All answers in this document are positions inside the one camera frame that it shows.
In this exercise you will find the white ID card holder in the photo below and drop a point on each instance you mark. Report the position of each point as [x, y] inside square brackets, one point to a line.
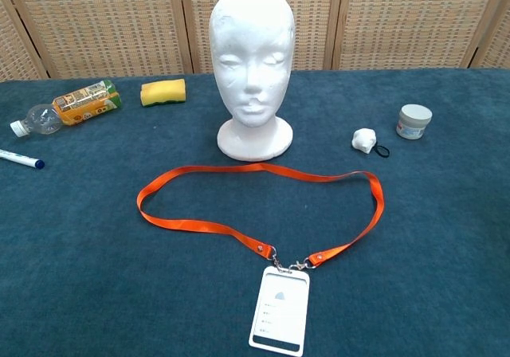
[279, 321]

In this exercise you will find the white foam mannequin head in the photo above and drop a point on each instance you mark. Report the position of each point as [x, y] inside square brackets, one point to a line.
[251, 54]

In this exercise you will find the small white crumpled lump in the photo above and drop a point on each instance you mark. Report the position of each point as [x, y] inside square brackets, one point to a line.
[363, 140]

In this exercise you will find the yellow and green sponge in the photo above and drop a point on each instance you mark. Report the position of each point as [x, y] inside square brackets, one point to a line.
[163, 92]

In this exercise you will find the small white lidded jar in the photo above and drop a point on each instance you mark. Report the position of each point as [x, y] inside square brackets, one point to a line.
[414, 122]

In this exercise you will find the teal table cloth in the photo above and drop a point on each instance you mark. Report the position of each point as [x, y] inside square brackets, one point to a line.
[119, 273]

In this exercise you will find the plastic bottle with orange label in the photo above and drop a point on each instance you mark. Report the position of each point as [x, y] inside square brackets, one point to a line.
[79, 106]

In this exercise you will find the woven rattan folding screen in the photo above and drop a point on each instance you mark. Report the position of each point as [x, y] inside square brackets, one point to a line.
[99, 22]

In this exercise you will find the white marker with blue cap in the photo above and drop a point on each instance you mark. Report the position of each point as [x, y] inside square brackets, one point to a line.
[20, 158]

